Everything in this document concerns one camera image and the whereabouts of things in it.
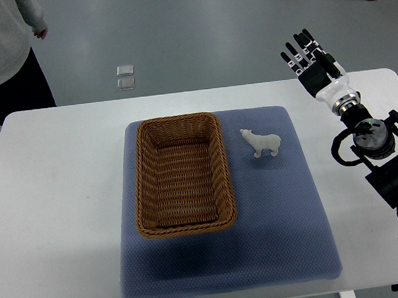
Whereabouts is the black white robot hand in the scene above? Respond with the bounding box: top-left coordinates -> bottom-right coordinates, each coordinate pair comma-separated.
280,29 -> 361,116

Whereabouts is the white bear figurine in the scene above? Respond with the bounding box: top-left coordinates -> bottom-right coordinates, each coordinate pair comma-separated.
240,129 -> 281,158

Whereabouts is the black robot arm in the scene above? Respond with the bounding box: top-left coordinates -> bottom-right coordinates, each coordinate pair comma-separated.
331,103 -> 398,219

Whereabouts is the brown wicker basket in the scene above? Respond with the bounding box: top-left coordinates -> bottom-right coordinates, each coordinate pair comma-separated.
135,112 -> 238,239

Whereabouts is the blue foam mat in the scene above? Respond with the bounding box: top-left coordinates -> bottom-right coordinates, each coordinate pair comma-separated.
120,106 -> 342,298

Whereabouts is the upper metal floor plate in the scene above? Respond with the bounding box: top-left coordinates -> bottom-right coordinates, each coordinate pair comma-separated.
116,64 -> 133,76

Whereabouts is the person in grey sweater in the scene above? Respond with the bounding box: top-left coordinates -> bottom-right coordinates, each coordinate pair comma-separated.
0,0 -> 56,125

